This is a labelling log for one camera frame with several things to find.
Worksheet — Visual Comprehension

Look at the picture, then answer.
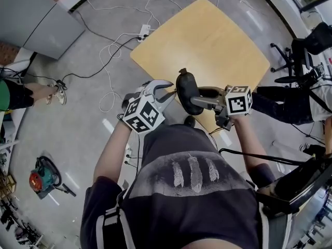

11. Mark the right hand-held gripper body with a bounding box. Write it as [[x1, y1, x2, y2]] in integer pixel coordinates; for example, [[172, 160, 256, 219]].
[[214, 85, 253, 132]]

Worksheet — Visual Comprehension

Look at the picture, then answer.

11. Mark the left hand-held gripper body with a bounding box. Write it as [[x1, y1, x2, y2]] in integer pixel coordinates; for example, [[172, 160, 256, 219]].
[[121, 80, 166, 135]]

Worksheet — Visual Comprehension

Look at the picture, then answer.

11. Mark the black glasses case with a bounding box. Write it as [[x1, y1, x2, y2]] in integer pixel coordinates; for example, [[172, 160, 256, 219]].
[[175, 67, 205, 117]]

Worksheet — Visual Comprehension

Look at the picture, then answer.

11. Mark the person's right forearm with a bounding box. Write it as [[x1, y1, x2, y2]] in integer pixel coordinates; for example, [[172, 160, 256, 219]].
[[231, 114, 261, 173]]

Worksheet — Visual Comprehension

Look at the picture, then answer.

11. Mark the person's left forearm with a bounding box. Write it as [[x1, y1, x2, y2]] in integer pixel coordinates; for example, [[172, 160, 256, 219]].
[[92, 117, 142, 188]]

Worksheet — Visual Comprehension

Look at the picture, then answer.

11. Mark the person's black shoe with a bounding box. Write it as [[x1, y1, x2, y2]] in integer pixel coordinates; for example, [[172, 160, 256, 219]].
[[183, 115, 197, 128]]

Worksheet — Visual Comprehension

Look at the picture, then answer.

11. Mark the white power strip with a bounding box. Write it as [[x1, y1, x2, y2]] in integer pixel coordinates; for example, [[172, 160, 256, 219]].
[[123, 147, 133, 165], [137, 24, 151, 43]]

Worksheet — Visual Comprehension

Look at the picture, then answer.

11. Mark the black office chair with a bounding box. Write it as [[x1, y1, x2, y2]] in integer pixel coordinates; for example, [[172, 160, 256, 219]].
[[269, 21, 332, 88]]

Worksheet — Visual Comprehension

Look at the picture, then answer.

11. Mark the person's black feather-print shirt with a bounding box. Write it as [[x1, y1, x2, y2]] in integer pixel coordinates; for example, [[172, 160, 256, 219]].
[[79, 123, 294, 249]]

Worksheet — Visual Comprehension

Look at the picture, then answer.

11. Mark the green and red vacuum cleaner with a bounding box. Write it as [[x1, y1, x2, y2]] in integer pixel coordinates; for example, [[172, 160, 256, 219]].
[[27, 155, 77, 200]]

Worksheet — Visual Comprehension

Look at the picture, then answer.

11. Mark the grey cabinet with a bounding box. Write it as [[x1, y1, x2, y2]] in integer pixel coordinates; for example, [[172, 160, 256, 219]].
[[0, 0, 86, 60]]

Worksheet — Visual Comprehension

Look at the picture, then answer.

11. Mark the wooden crate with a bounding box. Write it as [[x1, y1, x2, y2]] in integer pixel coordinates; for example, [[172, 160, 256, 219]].
[[0, 174, 17, 200]]

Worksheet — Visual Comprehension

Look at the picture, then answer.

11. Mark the looped white cable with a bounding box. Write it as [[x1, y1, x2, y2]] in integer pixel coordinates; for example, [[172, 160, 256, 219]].
[[98, 31, 142, 113]]

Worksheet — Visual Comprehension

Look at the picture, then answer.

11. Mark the black floor cable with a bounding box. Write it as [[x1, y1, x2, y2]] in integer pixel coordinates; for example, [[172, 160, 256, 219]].
[[53, 35, 142, 92]]

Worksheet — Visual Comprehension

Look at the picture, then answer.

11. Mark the long white cable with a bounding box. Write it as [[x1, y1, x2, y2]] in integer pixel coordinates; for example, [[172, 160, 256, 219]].
[[84, 0, 184, 40]]

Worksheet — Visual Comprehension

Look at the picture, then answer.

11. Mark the thin white cable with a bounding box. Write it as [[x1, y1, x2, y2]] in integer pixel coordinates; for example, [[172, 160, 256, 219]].
[[215, 0, 264, 32]]

